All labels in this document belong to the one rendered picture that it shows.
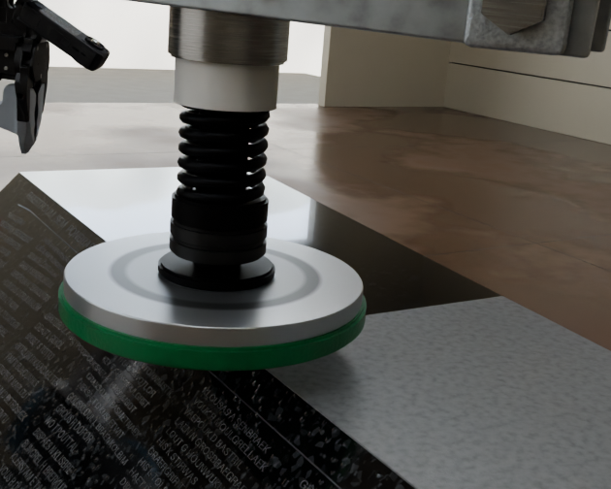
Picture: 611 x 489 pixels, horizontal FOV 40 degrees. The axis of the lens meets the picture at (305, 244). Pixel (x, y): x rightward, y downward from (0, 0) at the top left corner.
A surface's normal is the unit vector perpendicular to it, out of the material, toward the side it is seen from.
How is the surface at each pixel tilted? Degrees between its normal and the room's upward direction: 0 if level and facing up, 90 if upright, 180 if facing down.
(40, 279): 45
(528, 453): 0
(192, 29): 90
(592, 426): 0
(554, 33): 90
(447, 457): 0
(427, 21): 90
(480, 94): 90
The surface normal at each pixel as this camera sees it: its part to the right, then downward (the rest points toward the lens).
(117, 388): -0.54, -0.62
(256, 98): 0.63, 0.26
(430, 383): 0.08, -0.96
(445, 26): -0.39, 0.23
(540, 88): -0.85, 0.08
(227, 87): 0.09, 0.29
